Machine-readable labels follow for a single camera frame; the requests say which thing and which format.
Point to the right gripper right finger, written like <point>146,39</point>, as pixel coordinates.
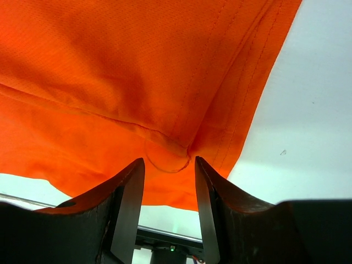
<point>237,227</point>

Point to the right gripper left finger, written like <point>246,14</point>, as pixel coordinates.
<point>98,226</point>

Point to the orange t-shirt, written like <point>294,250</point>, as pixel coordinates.
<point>89,86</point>

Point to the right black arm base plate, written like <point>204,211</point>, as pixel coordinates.
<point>168,247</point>

